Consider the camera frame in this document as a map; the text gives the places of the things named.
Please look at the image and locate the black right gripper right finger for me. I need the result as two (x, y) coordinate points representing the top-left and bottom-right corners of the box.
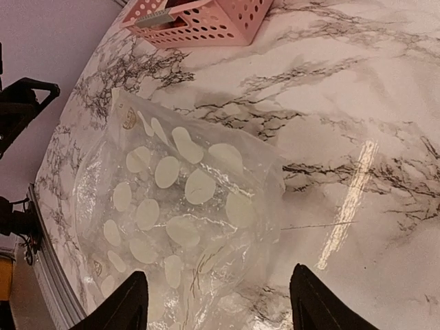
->
(289, 264), (377, 330)

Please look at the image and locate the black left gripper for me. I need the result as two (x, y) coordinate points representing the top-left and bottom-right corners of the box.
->
(1, 78), (61, 157)

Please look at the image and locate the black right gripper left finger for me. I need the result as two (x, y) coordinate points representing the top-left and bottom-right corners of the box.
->
(71, 271), (149, 330)

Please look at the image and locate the clear zip top bag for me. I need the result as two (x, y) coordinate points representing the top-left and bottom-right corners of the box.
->
(71, 88), (285, 329)

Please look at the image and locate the pink plastic basket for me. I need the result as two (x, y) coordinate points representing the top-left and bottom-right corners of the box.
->
(120, 0), (273, 49)

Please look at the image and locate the front aluminium rail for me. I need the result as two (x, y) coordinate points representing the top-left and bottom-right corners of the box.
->
(27, 184), (86, 329)

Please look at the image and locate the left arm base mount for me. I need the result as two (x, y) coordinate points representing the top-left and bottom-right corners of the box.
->
(1, 197), (43, 266)

